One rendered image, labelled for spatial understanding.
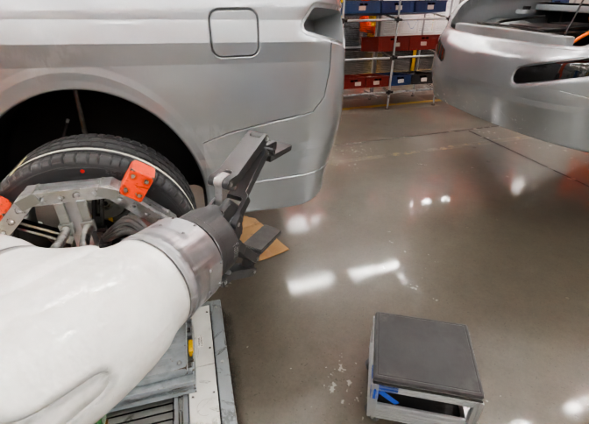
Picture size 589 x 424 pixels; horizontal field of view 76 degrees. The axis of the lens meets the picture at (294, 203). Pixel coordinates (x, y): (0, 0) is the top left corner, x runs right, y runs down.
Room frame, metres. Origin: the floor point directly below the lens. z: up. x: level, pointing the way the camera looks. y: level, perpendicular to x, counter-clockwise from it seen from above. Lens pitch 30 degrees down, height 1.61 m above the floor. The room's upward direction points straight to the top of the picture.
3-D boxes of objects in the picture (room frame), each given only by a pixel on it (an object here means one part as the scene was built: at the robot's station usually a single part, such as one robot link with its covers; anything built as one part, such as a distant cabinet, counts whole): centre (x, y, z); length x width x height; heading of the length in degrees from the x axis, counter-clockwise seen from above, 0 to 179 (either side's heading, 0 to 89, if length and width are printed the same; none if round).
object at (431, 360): (1.02, -0.52, 0.17); 0.43 x 0.36 x 0.34; 78
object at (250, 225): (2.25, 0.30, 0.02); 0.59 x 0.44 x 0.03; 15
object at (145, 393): (1.10, 0.71, 0.13); 0.50 x 0.36 x 0.10; 105
